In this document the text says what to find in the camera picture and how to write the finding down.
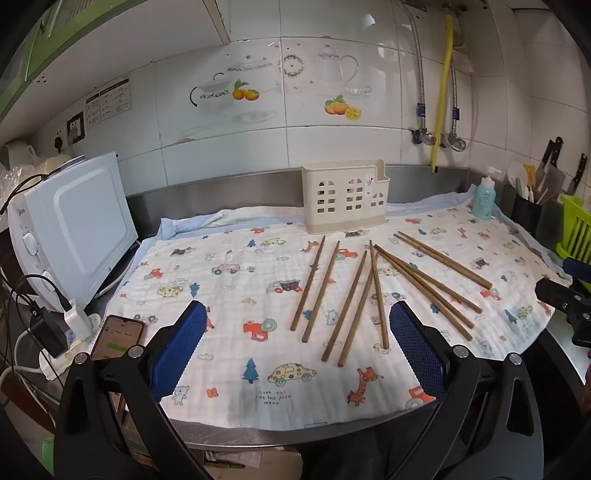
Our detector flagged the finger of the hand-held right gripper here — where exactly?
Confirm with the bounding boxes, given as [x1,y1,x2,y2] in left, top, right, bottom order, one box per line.
[536,278,578,320]
[562,257,591,281]

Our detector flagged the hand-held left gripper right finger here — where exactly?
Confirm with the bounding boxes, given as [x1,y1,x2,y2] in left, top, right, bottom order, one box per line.
[389,301,544,480]

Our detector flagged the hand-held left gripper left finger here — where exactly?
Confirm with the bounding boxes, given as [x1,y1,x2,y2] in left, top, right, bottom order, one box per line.
[54,300,209,480]

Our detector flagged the set of wooden chopsticks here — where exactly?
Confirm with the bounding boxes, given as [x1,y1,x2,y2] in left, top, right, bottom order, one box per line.
[290,232,494,367]

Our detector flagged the cream plastic utensil holder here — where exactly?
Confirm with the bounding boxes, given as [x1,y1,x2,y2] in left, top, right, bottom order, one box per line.
[301,159,391,234]

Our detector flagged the green plastic rack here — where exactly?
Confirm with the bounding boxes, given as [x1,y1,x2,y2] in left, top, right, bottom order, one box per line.
[555,194,591,262]

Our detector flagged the smartphone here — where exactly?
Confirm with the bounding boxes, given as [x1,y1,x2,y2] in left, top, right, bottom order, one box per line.
[90,315,145,363]

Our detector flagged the black utensil canister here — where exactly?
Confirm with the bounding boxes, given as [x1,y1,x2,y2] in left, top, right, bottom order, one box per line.
[512,195,544,237]

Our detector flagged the white power strip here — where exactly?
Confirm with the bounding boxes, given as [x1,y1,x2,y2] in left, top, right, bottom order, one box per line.
[39,313,103,376]

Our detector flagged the printed cartoon cloth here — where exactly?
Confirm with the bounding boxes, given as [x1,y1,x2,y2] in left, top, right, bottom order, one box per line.
[111,191,573,432]

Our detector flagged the white charger plug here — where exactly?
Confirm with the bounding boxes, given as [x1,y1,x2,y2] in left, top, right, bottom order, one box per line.
[62,300,92,334]

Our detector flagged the white spatula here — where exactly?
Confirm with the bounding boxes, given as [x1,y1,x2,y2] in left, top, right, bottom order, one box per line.
[508,161,528,195]

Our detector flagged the teal soap pump bottle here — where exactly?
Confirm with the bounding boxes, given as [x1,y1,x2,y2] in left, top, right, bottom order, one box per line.
[471,167,504,220]

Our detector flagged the black charger adapter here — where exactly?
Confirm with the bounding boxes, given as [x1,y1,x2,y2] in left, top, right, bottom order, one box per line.
[28,305,70,358]

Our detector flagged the white microwave oven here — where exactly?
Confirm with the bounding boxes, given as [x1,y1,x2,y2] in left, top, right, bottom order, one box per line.
[7,152,139,319]

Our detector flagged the cream round appliance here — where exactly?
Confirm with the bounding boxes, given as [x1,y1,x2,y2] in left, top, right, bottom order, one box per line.
[34,154,87,175]

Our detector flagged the clear plastic bag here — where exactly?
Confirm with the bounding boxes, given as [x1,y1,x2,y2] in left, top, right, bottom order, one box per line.
[0,161,25,206]

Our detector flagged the white electric kettle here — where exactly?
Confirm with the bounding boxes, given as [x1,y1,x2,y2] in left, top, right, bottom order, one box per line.
[4,141,38,172]

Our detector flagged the black charger cable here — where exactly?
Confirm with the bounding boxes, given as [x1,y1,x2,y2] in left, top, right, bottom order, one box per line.
[9,274,73,320]

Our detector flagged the white power cord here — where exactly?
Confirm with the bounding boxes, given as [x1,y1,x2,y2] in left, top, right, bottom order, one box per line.
[0,332,52,408]

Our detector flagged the metal flexible hose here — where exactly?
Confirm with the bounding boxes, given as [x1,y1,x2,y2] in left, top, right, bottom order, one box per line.
[449,50,463,139]
[405,4,428,136]

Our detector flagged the yellow gas hose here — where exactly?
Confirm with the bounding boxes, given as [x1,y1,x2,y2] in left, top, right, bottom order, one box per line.
[430,13,456,174]

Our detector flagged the wall label sticker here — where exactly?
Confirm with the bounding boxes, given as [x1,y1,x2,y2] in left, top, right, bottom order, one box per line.
[85,78,132,129]

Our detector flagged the green wall cabinet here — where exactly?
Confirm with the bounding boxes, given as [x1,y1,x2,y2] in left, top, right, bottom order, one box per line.
[0,0,134,126]

